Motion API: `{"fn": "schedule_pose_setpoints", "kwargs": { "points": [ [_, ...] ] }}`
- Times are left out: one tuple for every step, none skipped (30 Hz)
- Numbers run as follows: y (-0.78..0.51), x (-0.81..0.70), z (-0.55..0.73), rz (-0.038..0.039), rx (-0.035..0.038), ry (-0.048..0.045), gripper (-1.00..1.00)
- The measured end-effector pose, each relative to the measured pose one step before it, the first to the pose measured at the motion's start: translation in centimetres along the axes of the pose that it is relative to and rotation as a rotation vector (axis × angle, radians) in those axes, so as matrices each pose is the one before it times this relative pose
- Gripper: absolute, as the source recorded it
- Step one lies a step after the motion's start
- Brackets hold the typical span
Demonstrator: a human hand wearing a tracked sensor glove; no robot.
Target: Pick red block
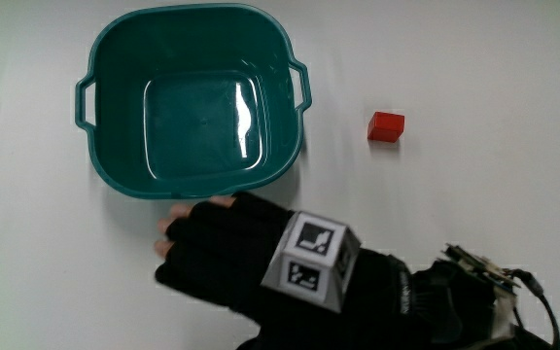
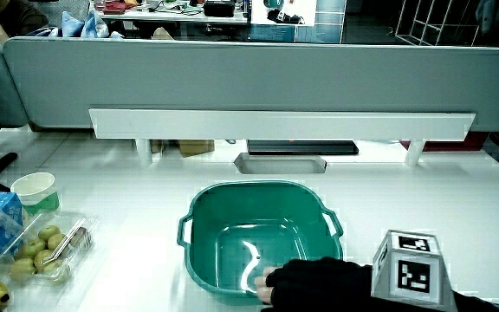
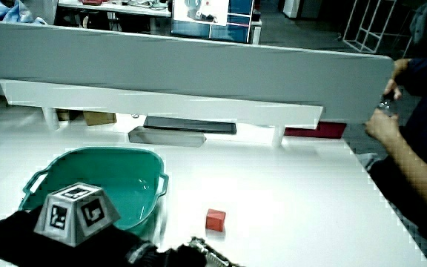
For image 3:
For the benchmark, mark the red block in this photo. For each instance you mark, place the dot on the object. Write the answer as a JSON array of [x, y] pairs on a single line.
[[215, 220]]

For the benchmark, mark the another person's forearm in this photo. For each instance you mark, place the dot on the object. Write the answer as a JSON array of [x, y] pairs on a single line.
[[417, 174]]

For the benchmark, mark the black flat bar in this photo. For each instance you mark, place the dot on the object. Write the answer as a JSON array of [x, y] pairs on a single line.
[[191, 125]]

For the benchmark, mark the grey flat box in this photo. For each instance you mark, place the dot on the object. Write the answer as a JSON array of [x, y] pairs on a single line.
[[165, 137]]

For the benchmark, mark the white shelf riser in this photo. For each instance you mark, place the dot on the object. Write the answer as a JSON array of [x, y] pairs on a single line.
[[161, 104]]

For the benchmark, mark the grey divider panel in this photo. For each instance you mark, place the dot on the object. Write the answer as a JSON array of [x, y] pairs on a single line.
[[198, 63]]

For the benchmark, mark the green plastic basin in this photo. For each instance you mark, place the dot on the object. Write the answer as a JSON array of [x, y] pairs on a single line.
[[124, 178]]

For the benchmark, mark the red flat box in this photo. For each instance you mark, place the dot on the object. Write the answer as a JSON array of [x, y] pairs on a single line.
[[324, 130]]

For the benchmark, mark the brown cardboard box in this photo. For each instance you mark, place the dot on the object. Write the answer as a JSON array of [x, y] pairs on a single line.
[[100, 118]]

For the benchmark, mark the blue and white poster board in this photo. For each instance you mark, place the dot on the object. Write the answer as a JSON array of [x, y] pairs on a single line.
[[213, 18]]

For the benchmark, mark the white background table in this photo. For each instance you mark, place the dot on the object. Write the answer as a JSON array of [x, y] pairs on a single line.
[[124, 8]]

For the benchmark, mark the light blue cloth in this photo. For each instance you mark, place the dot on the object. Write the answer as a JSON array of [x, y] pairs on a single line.
[[7, 11]]

